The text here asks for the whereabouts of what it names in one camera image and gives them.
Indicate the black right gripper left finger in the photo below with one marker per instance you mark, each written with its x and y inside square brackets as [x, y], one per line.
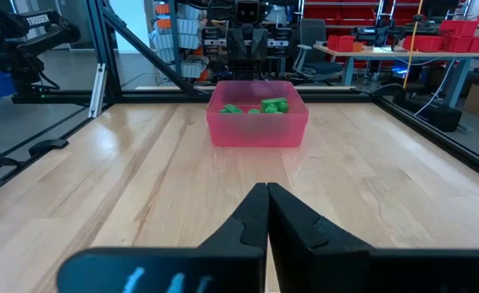
[182, 270]

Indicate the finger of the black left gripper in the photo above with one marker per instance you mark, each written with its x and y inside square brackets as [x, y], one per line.
[241, 46]
[253, 46]

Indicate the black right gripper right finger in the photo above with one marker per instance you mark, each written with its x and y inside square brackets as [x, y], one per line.
[365, 272]

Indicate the green toy building block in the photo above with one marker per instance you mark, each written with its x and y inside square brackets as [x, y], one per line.
[254, 110]
[273, 103]
[232, 108]

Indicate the black Trossen-labelled robot arm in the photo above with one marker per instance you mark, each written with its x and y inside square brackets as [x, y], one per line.
[40, 24]

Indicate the white parts drawer rack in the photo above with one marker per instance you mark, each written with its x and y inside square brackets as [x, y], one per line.
[190, 40]

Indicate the grey office chair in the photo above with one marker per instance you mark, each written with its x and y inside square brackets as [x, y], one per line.
[312, 36]

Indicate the translucent red plastic bin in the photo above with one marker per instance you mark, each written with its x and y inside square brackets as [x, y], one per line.
[255, 130]

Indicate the red storage bin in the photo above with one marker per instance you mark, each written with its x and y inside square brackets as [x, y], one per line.
[422, 44]
[467, 45]
[460, 27]
[340, 43]

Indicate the red bin storage shelf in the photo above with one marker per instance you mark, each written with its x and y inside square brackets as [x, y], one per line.
[345, 12]

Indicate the white table with grey legs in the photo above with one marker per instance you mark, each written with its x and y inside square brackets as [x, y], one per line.
[377, 52]

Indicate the low black box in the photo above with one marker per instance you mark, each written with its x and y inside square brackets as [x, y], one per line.
[438, 118]

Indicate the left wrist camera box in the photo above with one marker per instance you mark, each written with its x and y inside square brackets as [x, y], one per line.
[248, 12]

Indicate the silver aluminium bracket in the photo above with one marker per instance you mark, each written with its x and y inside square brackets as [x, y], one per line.
[97, 89]

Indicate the black plastic frame bracket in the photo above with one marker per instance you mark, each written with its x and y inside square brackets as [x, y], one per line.
[48, 146]

